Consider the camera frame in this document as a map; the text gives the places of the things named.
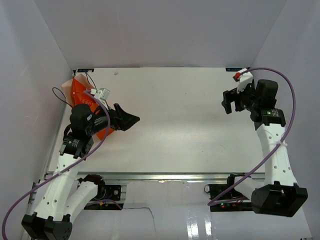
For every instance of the red chips bag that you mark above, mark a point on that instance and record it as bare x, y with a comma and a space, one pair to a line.
78, 95

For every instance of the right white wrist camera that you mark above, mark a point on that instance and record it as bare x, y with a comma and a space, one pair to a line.
243, 78

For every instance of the black label top left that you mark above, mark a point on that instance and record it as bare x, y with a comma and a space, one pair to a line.
85, 70

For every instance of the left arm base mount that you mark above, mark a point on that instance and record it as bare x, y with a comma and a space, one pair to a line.
108, 199

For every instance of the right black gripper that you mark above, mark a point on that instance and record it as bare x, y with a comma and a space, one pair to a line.
250, 88

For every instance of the aluminium front rail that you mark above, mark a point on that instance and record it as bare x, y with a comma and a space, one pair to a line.
159, 176

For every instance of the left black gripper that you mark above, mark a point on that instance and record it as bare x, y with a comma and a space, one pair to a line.
121, 120

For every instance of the blue table label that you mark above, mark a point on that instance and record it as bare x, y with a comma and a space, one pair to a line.
233, 69

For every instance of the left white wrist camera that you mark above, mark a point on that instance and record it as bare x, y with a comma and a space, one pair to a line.
101, 94

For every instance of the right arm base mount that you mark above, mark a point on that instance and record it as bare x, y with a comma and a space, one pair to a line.
232, 201

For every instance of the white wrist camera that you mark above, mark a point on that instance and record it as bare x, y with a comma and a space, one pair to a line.
101, 94
243, 78

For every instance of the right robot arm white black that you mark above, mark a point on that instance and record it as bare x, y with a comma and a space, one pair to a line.
279, 194

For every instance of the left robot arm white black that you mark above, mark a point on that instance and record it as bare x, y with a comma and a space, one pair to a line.
53, 217

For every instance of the orange paper bag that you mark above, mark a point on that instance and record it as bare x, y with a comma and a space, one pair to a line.
66, 87

